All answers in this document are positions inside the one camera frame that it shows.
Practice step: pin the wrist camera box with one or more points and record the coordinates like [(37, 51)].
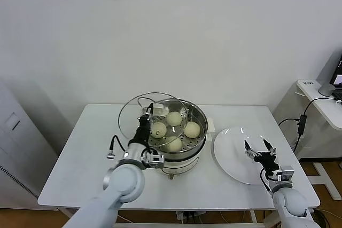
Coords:
[(286, 174), (155, 160)]

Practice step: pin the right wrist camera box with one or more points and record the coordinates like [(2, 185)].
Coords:
[(286, 174)]

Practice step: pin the dark laptop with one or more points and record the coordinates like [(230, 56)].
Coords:
[(337, 78)]

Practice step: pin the white cabinet unit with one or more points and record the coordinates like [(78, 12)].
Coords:
[(16, 145)]

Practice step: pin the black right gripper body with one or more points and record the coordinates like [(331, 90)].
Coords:
[(268, 160)]

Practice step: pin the white power strip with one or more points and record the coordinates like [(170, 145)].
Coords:
[(187, 215)]

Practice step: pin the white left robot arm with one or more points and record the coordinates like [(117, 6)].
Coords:
[(125, 182)]

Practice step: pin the grey round desk gadget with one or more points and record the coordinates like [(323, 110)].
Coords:
[(326, 89)]

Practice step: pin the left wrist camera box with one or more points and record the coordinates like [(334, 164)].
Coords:
[(155, 160)]

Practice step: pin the white round plate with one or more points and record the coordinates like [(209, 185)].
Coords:
[(232, 158)]

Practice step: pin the white side desk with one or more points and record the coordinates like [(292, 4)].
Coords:
[(323, 108)]

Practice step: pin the white steamed baozi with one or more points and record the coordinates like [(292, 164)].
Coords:
[(159, 129), (192, 129), (174, 118), (173, 145)]

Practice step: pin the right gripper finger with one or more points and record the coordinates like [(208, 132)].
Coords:
[(251, 153), (272, 152)]

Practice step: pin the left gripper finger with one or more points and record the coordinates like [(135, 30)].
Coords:
[(151, 109), (145, 112)]

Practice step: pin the white electric cooker base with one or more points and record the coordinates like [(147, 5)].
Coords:
[(184, 165)]

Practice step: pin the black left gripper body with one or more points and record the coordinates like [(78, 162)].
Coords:
[(144, 129)]

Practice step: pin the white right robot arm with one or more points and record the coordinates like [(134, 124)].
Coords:
[(291, 206)]

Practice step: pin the perforated steel steamer basket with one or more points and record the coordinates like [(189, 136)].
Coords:
[(197, 116)]

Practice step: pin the white table frame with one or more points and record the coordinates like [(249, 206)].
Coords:
[(253, 216)]

